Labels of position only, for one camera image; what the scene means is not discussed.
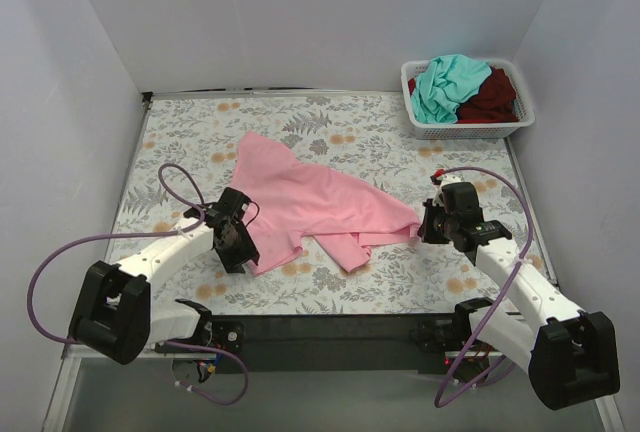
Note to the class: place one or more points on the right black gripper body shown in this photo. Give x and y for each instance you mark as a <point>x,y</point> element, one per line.
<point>428,224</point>

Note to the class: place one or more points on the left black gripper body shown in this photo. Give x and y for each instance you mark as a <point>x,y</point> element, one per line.
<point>240,253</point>

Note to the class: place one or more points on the pink t shirt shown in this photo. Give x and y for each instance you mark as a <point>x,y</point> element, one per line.
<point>292,200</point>

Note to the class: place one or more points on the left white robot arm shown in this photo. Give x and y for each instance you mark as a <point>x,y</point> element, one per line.
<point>115,314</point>

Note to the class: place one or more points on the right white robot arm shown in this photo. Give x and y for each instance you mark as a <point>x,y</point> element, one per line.
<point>569,354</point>

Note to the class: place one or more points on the floral table mat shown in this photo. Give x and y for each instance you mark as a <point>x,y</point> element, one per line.
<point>188,146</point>

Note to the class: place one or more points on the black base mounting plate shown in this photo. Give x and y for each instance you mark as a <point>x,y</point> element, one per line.
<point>425,343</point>

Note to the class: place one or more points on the dark red t shirt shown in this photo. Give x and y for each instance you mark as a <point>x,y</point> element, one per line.
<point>494,102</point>

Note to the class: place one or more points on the white plastic basket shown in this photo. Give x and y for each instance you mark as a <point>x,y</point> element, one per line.
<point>523,107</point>

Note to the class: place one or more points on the teal t shirt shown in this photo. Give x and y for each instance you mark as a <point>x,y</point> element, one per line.
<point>447,83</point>

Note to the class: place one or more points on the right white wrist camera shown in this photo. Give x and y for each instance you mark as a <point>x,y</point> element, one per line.
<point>442,178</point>

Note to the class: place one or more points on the aluminium frame rail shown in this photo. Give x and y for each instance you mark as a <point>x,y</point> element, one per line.
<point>63,391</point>

